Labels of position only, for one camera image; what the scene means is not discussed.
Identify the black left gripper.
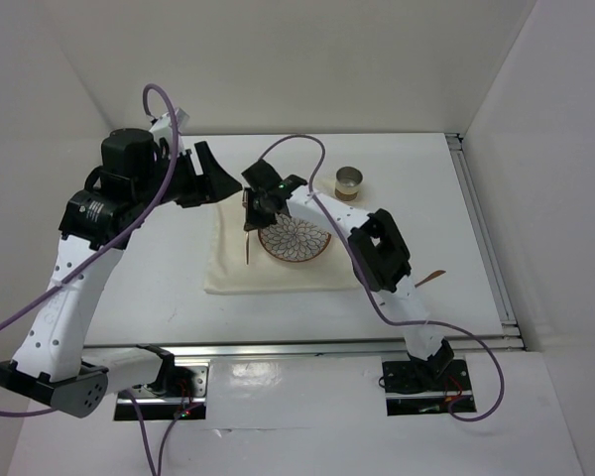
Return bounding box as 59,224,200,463
134,140,242,210

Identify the copper fork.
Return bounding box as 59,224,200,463
245,231,251,266

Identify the floral plate with orange rim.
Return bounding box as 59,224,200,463
258,214,332,263

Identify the cream cloth napkin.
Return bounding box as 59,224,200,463
204,193,360,295

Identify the steel cup with cork base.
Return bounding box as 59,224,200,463
334,166,363,201

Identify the copper knife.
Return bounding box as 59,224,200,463
415,270,446,288

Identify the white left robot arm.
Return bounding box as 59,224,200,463
0,128,242,417

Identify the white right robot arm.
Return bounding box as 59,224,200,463
242,159,454,389

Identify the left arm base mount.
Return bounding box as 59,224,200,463
113,357,210,422

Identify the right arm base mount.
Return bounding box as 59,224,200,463
378,359,476,417

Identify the aluminium front rail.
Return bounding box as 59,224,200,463
83,334,526,361

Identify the aluminium side rail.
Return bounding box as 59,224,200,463
444,133,527,351

